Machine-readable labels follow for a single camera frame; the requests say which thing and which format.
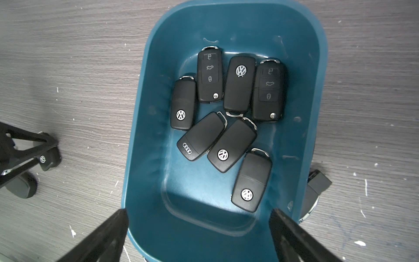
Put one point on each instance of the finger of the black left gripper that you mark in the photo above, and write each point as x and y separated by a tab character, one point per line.
15	162

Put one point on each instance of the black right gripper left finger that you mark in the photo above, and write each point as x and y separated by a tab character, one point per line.
104	244

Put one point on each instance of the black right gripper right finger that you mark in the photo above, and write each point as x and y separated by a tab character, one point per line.
293	244

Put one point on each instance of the black Audi car key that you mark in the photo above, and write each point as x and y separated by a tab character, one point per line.
202	136

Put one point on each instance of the black VW car key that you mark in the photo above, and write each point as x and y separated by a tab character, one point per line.
239	85

